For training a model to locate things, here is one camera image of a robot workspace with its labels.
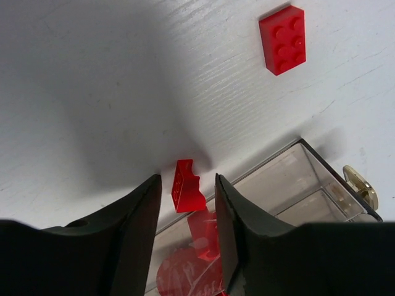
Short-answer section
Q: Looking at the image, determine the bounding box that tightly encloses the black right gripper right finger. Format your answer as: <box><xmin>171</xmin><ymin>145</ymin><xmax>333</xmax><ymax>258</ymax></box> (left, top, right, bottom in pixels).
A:
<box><xmin>215</xmin><ymin>175</ymin><xmax>394</xmax><ymax>295</ymax></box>

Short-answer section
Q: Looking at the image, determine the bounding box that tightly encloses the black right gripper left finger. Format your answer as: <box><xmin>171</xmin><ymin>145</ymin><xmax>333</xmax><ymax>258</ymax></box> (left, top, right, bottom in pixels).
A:
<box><xmin>1</xmin><ymin>175</ymin><xmax>162</xmax><ymax>295</ymax></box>

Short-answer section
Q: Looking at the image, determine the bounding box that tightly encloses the red rounded lego brick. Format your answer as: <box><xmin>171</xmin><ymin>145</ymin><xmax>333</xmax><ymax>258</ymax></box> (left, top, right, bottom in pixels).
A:
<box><xmin>156</xmin><ymin>247</ymin><xmax>226</xmax><ymax>296</ymax></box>

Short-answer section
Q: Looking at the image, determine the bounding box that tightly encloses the red sloped lego piece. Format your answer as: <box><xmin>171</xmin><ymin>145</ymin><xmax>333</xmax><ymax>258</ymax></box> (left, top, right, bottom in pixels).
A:
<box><xmin>171</xmin><ymin>159</ymin><xmax>206</xmax><ymax>213</ymax></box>

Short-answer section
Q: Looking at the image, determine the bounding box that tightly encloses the small red lego piece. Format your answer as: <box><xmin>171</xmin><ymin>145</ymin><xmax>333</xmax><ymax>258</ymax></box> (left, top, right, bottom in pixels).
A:
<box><xmin>259</xmin><ymin>5</ymin><xmax>306</xmax><ymax>76</ymax></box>

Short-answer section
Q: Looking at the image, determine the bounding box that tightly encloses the clear bin nearest front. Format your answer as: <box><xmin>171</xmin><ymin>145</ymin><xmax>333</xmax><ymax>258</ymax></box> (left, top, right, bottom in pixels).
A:
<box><xmin>145</xmin><ymin>140</ymin><xmax>381</xmax><ymax>295</ymax></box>

